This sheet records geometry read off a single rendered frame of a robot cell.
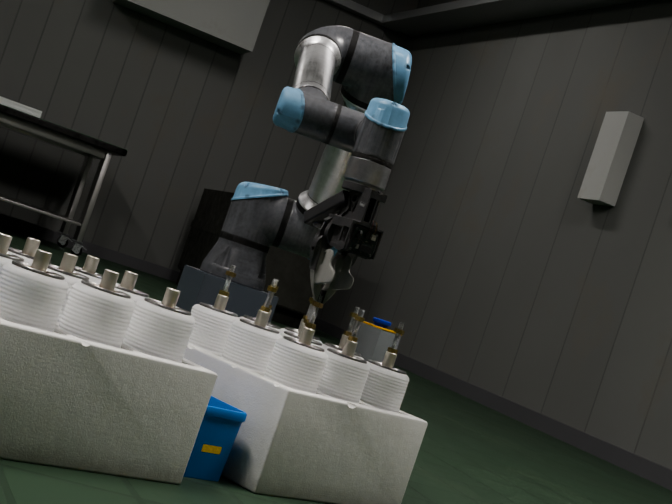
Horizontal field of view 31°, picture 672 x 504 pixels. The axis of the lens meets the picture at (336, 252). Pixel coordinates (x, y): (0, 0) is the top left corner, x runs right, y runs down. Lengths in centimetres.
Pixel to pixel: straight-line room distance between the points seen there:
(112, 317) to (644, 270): 439
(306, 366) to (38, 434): 53
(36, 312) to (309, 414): 56
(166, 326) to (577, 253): 473
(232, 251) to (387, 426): 66
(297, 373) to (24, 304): 55
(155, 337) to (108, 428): 16
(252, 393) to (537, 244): 481
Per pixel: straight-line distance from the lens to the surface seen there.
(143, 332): 182
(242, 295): 264
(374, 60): 249
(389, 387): 222
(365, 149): 205
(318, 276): 206
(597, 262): 624
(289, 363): 204
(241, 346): 213
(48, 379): 169
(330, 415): 207
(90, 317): 175
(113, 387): 175
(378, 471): 221
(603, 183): 624
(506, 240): 704
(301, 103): 214
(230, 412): 196
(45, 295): 169
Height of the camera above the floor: 37
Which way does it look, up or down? 1 degrees up
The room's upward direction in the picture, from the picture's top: 19 degrees clockwise
